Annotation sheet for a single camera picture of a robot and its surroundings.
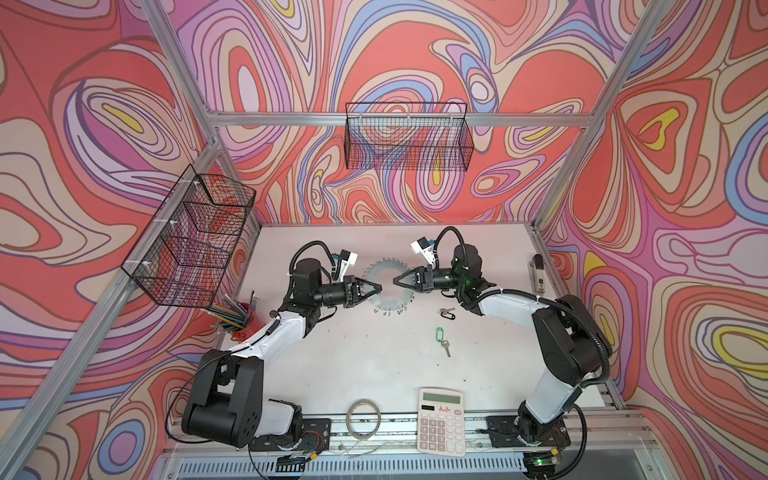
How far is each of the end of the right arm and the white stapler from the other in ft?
1.43

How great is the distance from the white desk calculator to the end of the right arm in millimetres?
Answer: 284

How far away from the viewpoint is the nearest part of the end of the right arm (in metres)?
0.73

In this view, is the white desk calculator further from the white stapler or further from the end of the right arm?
the white stapler

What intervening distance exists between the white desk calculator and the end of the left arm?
0.31m

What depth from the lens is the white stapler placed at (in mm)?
1005

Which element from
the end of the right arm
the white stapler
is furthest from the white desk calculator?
the white stapler

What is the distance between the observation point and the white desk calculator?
72 cm

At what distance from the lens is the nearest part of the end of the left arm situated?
2.35 ft

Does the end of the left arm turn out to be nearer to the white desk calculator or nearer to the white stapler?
the white desk calculator
